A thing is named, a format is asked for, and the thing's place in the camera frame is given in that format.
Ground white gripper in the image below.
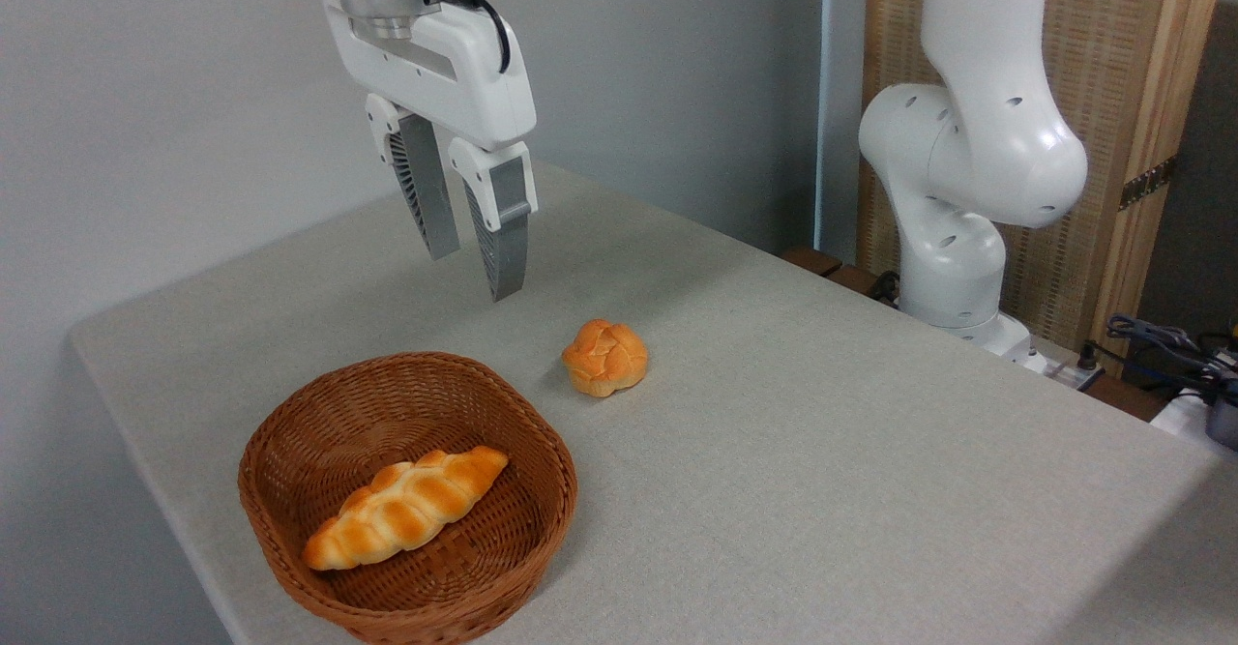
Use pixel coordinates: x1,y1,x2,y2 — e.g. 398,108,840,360
309,0,539,303

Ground round bread roll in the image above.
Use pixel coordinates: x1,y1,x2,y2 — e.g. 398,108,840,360
562,318,649,398

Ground long braided bread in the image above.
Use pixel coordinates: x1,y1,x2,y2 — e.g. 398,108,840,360
302,446,510,572

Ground brown wicker basket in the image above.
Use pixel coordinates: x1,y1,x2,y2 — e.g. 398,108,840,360
237,351,579,645

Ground grey tablecloth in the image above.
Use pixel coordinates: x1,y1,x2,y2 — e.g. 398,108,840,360
68,161,1238,645

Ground metal screen hinge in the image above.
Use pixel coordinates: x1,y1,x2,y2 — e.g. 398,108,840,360
1120,157,1178,211

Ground grey container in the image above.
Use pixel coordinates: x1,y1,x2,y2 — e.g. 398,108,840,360
1204,396,1238,451

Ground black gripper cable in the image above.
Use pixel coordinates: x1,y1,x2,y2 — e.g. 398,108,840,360
430,0,512,75

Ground pale vertical wall conduit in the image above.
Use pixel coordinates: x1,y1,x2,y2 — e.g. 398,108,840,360
814,0,835,251

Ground black cable bundle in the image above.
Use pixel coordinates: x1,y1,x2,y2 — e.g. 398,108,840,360
1105,314,1238,404

